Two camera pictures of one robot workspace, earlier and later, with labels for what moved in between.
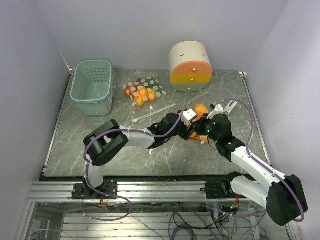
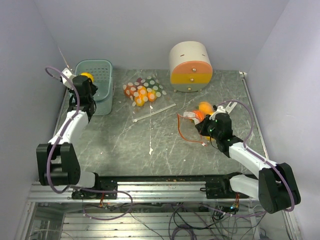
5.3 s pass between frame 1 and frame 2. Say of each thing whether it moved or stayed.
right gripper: stayed
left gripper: moved
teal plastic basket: stayed
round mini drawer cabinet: stayed
